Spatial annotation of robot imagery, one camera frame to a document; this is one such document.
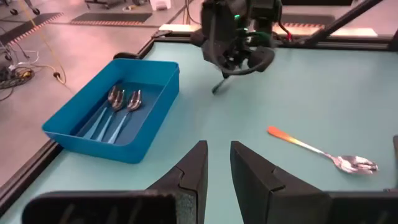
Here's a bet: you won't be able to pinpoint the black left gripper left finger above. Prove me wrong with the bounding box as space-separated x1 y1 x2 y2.
146 140 209 224

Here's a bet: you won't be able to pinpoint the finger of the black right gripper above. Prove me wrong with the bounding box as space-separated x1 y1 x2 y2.
221 60 242 79

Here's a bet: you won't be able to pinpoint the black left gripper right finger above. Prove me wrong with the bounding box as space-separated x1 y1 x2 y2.
230 141 330 224

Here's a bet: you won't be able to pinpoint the orange-handled metal spoon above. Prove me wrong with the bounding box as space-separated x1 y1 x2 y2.
267 125 379 175

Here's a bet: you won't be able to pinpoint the teal table mat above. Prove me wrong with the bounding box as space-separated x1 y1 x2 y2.
0 42 398 224

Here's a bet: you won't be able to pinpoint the blue plastic bin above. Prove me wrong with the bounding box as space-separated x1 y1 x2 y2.
42 58 180 165

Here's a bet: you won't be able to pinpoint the white box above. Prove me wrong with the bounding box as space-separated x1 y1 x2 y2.
149 0 172 12

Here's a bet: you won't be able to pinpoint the black striped-edge floor mat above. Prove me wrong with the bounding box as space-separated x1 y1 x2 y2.
278 12 337 29
0 11 65 46
70 11 154 27

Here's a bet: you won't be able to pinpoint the black table clamp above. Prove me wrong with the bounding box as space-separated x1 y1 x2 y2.
113 52 141 60

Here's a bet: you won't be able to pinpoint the black wheeled chair base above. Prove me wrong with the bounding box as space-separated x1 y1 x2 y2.
0 0 42 16

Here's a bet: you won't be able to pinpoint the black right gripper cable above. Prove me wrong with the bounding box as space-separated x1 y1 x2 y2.
210 15 276 76

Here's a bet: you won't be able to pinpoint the red cable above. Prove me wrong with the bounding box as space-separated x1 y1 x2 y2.
277 21 295 43

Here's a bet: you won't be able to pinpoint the black aluminium table frame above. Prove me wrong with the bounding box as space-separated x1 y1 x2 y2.
0 0 398 217

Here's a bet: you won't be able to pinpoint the tangled floor cables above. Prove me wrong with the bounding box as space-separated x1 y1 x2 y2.
0 40 41 100

